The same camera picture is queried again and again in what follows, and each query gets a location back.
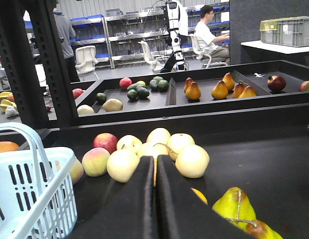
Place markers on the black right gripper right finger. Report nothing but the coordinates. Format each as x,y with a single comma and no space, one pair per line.
181,214

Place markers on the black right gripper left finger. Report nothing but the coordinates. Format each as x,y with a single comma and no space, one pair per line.
128,213

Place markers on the light blue plastic basket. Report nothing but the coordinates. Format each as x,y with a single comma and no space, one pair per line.
36,192

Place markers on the red apple behind basket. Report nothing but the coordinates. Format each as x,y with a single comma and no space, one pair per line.
107,141

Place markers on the yellow lemon upper right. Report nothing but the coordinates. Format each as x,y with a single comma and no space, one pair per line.
200,195

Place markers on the green pear upper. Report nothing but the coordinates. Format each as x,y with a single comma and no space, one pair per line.
235,204

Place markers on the pale peach fruit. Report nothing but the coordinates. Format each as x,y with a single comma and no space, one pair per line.
94,162

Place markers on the black wooden produce stand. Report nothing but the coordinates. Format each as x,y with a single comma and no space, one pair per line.
260,144

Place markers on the large orange grapefruit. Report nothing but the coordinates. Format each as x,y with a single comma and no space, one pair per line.
6,146

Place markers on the dark red pomegranate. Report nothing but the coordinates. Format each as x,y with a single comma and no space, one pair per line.
276,83

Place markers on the seated man white shirt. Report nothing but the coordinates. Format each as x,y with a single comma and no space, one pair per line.
206,40

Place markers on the white humanoid robot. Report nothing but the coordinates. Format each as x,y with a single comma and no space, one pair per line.
178,33

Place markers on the grey plastic crate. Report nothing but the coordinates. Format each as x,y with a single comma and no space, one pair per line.
286,31

